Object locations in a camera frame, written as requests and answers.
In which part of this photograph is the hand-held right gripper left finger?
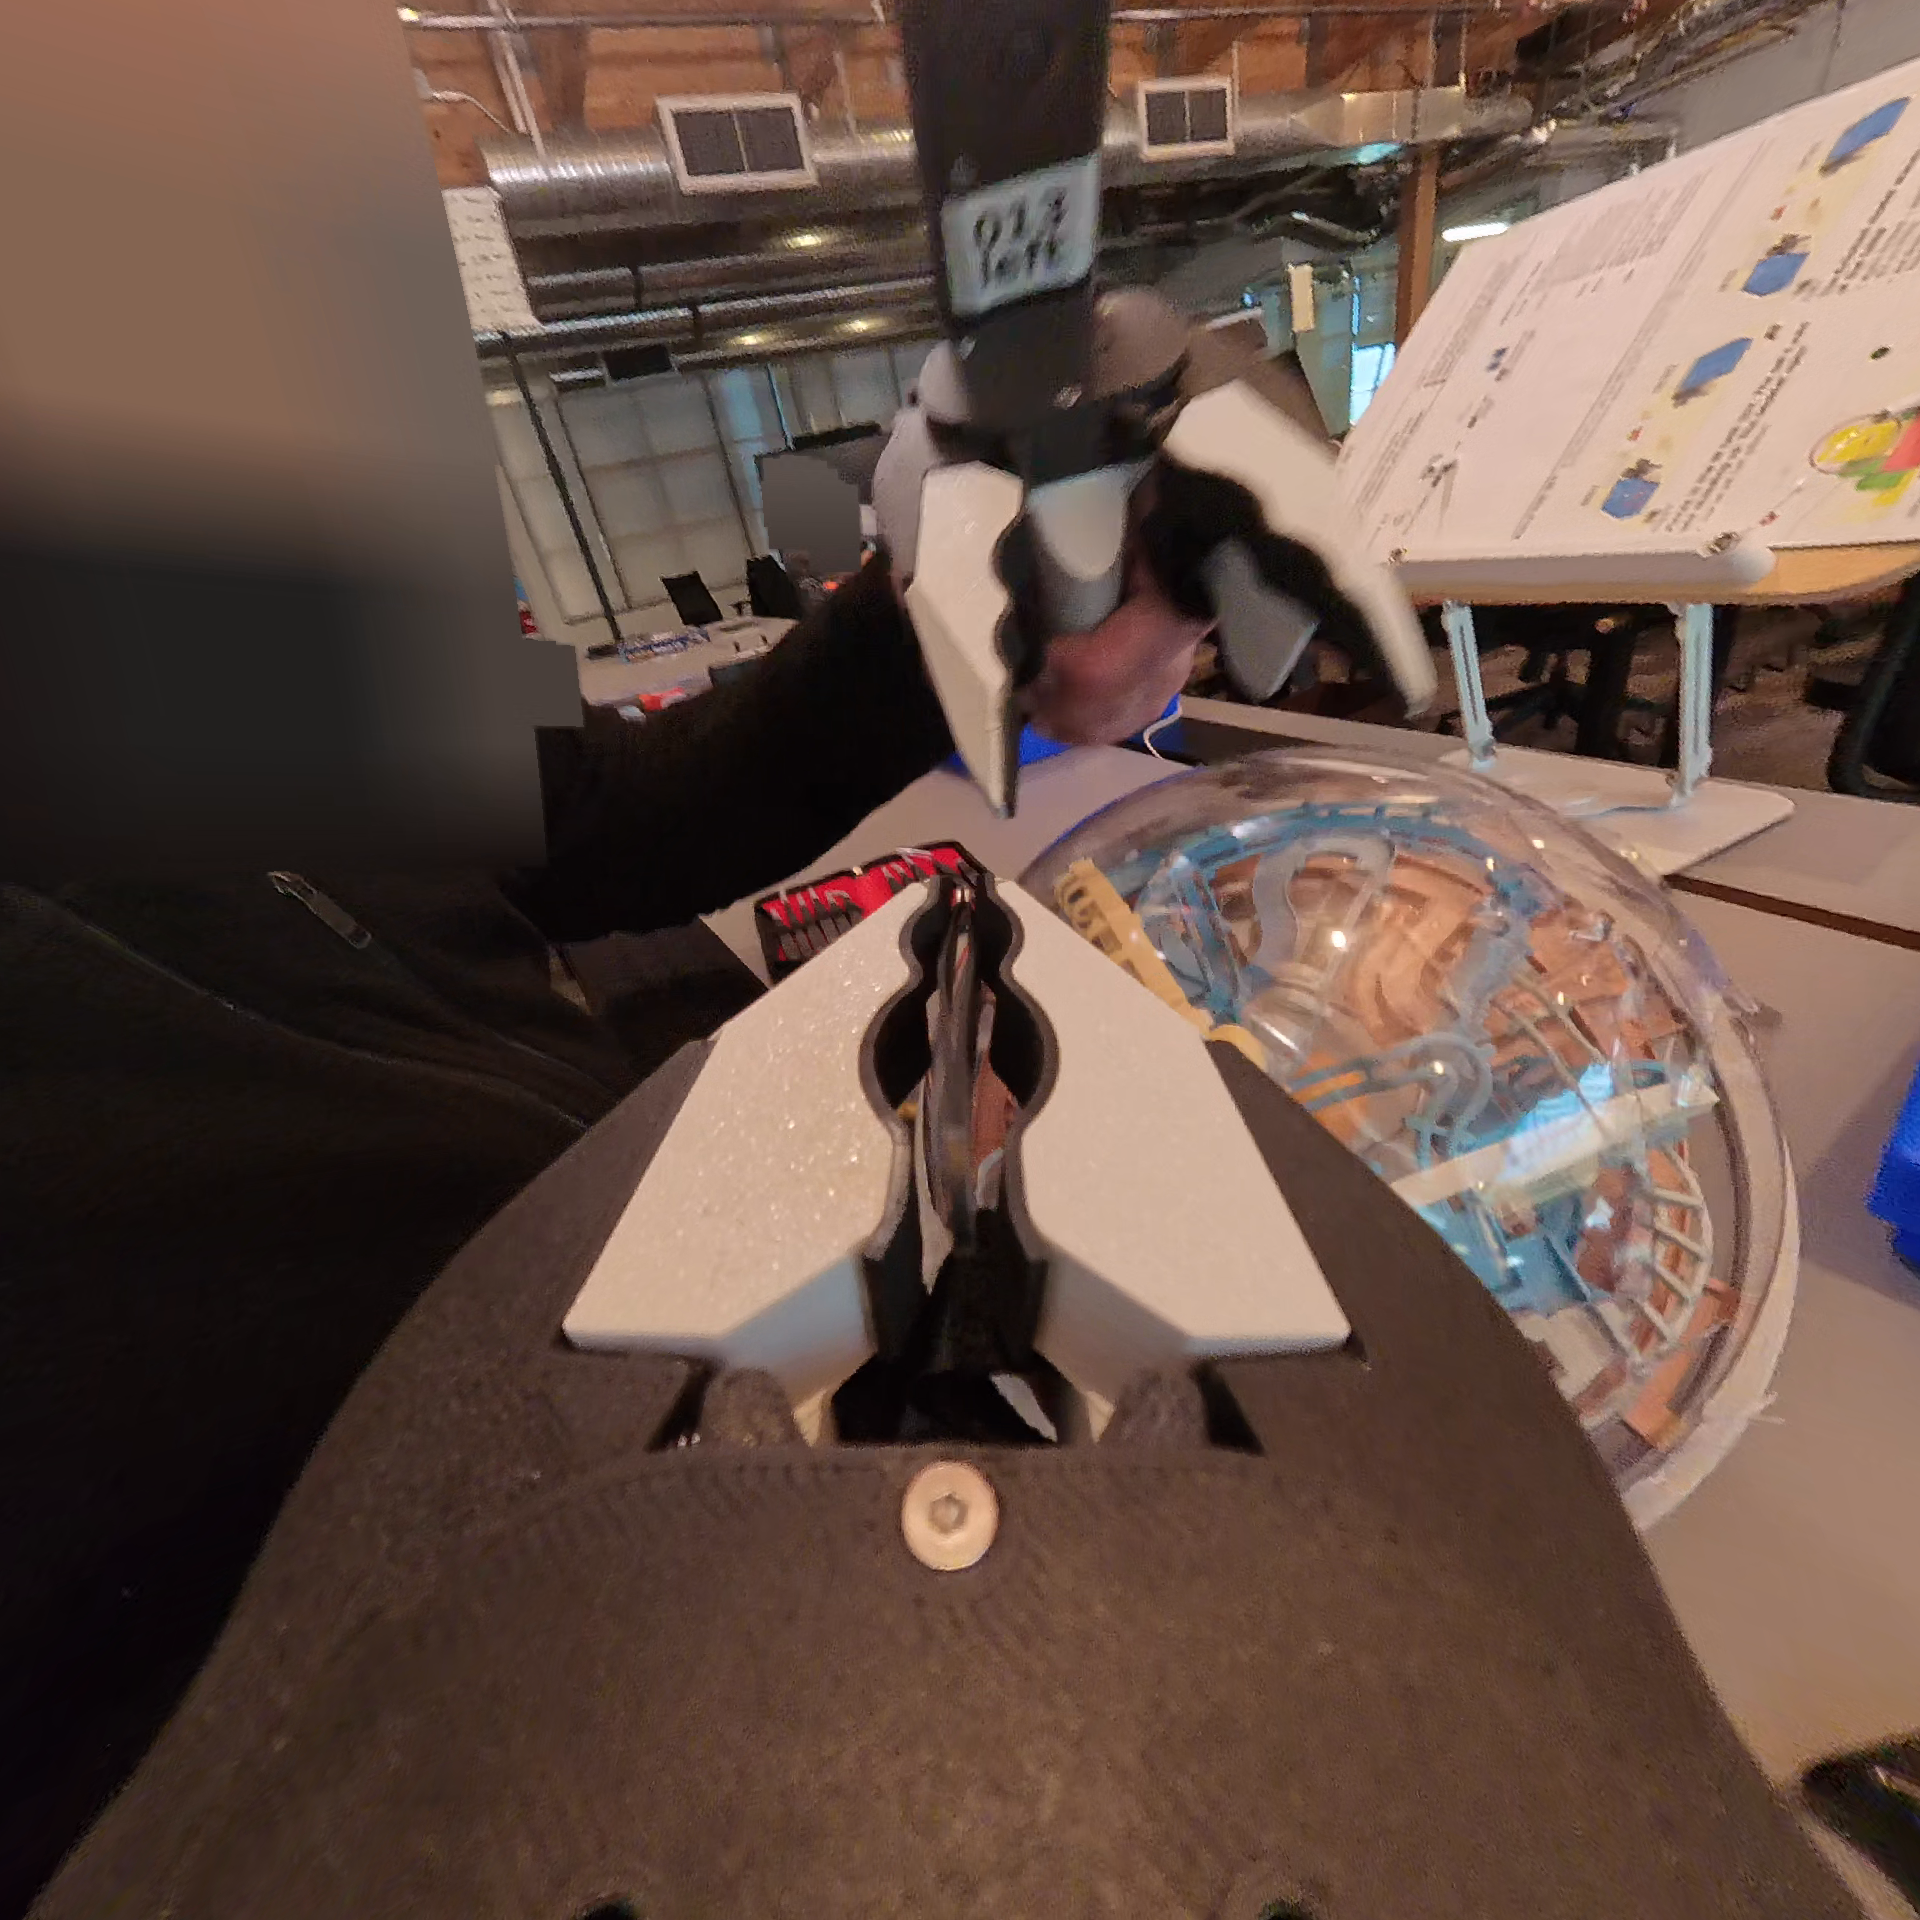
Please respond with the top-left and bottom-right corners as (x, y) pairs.
(563, 882), (920, 1449)

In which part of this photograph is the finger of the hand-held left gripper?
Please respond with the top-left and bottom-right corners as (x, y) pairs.
(1160, 375), (1445, 721)
(902, 460), (1040, 820)

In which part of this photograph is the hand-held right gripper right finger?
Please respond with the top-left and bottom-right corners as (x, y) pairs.
(995, 879), (1356, 1438)

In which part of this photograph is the clear maze puzzle ball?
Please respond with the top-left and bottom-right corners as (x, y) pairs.
(1020, 748), (1801, 1531)

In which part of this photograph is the person's left hand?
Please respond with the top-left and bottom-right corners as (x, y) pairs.
(1030, 582), (1220, 748)

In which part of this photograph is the red tweezers case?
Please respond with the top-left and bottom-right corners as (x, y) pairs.
(753, 844), (987, 986)

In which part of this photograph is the white ceiling vent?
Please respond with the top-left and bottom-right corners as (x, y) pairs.
(656, 94), (820, 196)
(1136, 75), (1238, 161)

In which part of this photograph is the printed instruction sheet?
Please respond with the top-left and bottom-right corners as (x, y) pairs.
(1332, 57), (1920, 570)

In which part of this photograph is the large blue storage bin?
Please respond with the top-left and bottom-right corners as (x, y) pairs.
(1863, 1062), (1920, 1265)

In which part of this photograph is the silver air duct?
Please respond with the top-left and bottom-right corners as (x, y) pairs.
(477, 86), (1680, 231)

